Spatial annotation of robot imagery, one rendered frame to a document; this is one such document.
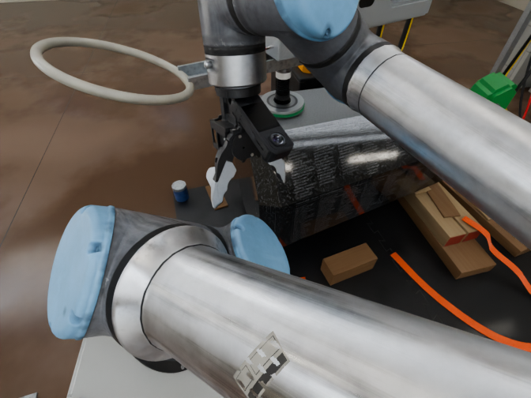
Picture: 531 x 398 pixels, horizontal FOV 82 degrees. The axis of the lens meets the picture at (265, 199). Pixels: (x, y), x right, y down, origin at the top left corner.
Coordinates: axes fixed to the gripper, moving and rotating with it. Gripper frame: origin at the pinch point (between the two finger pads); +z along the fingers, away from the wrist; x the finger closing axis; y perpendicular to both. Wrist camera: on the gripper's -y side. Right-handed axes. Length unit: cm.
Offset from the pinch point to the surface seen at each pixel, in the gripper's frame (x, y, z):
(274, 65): -53, 70, -8
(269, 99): -59, 84, 9
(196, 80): -19, 71, -7
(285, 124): -59, 71, 19
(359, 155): -87, 49, 35
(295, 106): -66, 72, 12
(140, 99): 6, 53, -8
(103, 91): 14, 55, -12
